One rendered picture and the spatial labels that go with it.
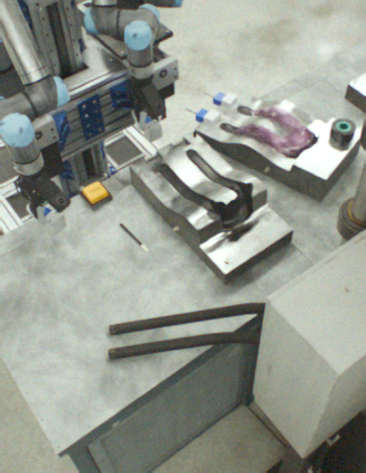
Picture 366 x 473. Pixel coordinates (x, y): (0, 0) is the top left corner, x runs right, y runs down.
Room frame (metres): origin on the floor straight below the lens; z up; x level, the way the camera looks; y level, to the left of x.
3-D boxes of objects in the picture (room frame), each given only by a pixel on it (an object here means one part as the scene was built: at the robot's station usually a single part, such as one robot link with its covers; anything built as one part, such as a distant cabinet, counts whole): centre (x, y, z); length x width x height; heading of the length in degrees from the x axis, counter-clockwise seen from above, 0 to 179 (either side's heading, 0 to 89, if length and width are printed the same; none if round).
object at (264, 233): (1.18, -0.09, 0.87); 0.50 x 0.26 x 0.14; 33
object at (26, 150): (1.08, 0.39, 1.25); 0.09 x 0.08 x 0.11; 34
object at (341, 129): (1.37, -0.54, 0.93); 0.08 x 0.08 x 0.04
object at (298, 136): (1.44, -0.33, 0.90); 0.26 x 0.18 x 0.08; 50
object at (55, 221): (1.09, 0.40, 0.93); 0.13 x 0.05 x 0.05; 49
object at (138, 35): (1.45, 0.09, 1.25); 0.09 x 0.08 x 0.11; 168
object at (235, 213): (1.19, -0.09, 0.92); 0.35 x 0.16 x 0.09; 33
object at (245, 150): (1.44, -0.34, 0.86); 0.50 x 0.26 x 0.11; 50
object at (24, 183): (1.08, 0.40, 1.09); 0.09 x 0.08 x 0.12; 49
